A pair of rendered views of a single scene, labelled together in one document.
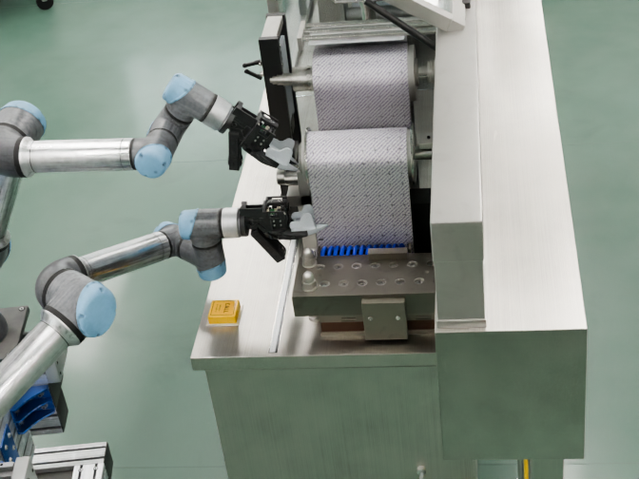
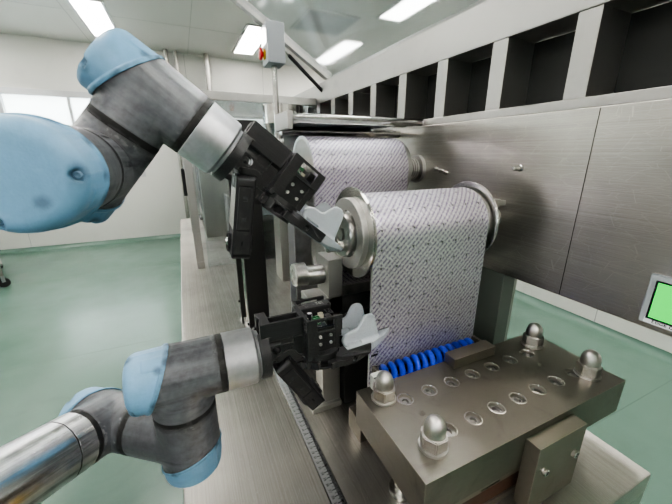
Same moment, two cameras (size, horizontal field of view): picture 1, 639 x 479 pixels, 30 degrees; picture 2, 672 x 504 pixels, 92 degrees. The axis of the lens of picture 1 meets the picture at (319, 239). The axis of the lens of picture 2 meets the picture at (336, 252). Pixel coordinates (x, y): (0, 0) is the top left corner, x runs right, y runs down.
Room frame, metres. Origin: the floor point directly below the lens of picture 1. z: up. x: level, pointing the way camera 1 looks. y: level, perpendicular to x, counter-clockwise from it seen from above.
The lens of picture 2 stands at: (2.07, 0.31, 1.38)
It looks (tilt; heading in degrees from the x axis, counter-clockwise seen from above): 17 degrees down; 325
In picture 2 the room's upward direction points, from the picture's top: straight up
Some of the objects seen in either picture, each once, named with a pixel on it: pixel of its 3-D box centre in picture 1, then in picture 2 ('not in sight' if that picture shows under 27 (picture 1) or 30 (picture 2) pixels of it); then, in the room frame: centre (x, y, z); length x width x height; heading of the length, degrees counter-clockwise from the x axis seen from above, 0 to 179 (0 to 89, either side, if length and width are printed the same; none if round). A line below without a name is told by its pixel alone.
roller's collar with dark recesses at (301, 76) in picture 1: (304, 78); not in sight; (2.73, -0.02, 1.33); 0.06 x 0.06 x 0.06; 80
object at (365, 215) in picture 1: (362, 217); (427, 310); (2.40, -0.11, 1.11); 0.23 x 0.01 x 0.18; 80
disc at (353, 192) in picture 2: (309, 158); (352, 232); (2.48, 0.00, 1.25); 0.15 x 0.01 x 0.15; 170
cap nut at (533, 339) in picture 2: not in sight; (533, 333); (2.30, -0.29, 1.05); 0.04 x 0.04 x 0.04
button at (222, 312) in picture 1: (223, 312); not in sight; (2.36, 0.26, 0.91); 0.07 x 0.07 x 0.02; 80
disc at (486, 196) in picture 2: (413, 153); (465, 220); (2.43, -0.25, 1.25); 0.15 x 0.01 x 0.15; 170
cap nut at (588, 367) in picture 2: not in sight; (590, 362); (2.20, -0.28, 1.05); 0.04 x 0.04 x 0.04
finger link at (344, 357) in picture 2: (290, 232); (342, 351); (2.40, 0.07, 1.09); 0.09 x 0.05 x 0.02; 79
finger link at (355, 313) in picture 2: (309, 214); (357, 319); (2.44, 0.02, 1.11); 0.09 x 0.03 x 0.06; 81
